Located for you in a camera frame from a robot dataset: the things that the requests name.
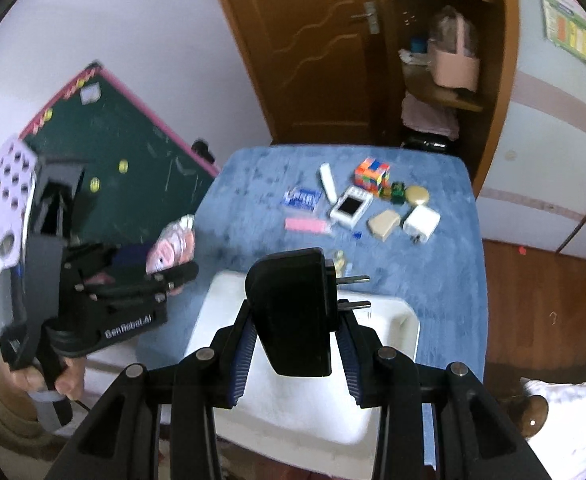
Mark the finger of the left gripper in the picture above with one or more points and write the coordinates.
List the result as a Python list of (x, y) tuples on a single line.
[(89, 257), (174, 278)]

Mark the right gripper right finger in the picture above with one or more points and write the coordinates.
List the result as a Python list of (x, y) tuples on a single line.
[(379, 376)]

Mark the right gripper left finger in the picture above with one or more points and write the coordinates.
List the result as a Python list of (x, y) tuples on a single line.
[(211, 377)]

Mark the black power adapter plug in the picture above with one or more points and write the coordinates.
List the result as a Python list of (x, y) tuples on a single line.
[(294, 308)]

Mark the beige wooden block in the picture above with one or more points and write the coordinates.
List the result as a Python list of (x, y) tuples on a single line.
[(383, 224)]

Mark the white usb charger block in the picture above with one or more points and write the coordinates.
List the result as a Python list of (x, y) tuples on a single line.
[(421, 223)]

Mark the pink pen pack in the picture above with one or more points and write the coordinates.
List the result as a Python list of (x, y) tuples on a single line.
[(307, 225)]

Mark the blue card box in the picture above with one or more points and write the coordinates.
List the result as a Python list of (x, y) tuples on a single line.
[(301, 199)]

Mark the white digital timer device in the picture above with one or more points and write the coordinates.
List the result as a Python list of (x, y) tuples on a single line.
[(351, 207)]

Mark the green perfume bottle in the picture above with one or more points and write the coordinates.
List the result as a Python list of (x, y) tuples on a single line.
[(394, 193)]

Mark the round cream compact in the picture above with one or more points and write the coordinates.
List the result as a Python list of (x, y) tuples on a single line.
[(416, 195)]

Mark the white stick tube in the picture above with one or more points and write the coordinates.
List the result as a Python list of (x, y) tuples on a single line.
[(328, 184)]

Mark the colourful rubik's cube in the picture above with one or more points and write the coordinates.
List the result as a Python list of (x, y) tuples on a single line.
[(372, 175)]

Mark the person's left hand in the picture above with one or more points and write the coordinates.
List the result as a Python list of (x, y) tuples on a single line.
[(70, 382)]

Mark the white plastic tray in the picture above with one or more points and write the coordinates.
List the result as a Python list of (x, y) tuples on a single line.
[(303, 407)]

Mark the white checkered bedding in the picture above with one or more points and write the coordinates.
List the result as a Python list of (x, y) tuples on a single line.
[(560, 444)]

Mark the pink folded cloth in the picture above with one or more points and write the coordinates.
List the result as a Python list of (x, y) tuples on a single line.
[(429, 118)]

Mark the brown wooden door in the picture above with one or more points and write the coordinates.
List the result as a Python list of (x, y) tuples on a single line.
[(319, 78)]

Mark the pink storage basket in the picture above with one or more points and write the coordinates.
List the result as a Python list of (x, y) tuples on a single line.
[(452, 50)]

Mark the wooden corner shelf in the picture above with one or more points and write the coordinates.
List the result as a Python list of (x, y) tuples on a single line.
[(480, 114)]

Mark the green chalkboard pink frame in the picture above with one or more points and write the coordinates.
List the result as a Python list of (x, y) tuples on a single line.
[(139, 175)]

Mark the metal door handle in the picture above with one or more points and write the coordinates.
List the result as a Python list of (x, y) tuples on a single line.
[(370, 16)]

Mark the wall poster calendar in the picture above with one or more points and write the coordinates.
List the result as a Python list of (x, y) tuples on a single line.
[(565, 26)]

